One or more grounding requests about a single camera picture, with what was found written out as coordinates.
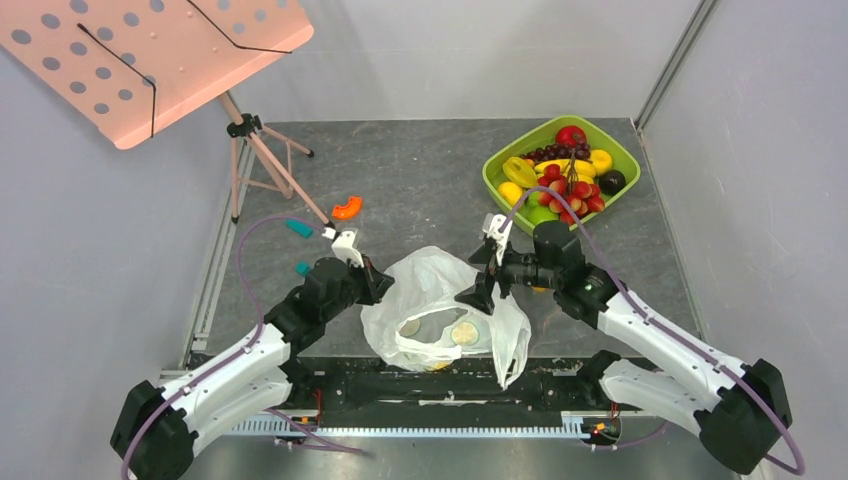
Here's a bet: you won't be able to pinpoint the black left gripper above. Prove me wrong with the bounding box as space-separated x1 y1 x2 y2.
322 253 394 321

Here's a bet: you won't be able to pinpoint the white plastic bag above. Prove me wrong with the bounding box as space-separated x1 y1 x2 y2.
360 246 531 389

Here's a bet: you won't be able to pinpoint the yellow fake starfruit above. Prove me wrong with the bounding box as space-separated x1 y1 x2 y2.
502 156 538 189

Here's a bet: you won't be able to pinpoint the red lychee bunch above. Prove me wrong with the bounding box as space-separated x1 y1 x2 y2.
537 165 606 225

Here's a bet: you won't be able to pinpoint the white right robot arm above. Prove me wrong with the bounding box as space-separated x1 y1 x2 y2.
455 214 792 475

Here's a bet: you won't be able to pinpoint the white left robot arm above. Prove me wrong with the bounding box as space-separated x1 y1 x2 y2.
110 257 395 479

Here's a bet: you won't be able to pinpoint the fake citrus slice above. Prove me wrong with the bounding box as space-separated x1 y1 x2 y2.
450 321 480 347

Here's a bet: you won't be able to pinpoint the green fake apple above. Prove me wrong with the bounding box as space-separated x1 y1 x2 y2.
526 205 560 226

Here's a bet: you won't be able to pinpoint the yellow fake lemon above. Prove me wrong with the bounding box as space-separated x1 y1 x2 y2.
497 181 525 208

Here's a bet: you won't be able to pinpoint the green fake lime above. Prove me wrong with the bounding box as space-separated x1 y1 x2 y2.
525 191 540 208

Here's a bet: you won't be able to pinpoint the upper fake banana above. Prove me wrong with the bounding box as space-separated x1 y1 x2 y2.
533 159 596 178

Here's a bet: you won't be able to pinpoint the purple fake grapes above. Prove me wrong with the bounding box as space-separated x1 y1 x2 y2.
519 143 591 163

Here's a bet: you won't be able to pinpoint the dark fake plum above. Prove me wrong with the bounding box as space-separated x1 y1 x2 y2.
596 169 627 196

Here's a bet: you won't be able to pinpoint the small yellow fake fruit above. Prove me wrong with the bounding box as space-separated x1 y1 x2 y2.
589 149 613 177

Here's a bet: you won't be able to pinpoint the red fake apple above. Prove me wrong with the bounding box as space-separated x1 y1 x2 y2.
555 125 588 148

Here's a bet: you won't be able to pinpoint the small teal cube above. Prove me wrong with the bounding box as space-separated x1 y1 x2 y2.
295 262 311 276

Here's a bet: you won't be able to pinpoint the orange curved toy block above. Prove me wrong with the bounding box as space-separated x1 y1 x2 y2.
332 196 363 220

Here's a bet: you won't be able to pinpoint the teal rectangular block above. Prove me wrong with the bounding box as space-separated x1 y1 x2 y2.
285 219 314 238

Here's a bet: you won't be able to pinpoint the pink music stand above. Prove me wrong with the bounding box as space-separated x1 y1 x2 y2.
1 1 314 197

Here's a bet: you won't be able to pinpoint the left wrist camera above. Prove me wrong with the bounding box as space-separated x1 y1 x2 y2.
322 227 364 268

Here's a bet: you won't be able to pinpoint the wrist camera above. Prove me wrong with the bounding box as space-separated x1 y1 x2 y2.
322 227 364 268
482 214 512 266

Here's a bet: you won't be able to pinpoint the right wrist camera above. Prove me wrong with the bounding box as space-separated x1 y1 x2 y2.
482 214 512 266

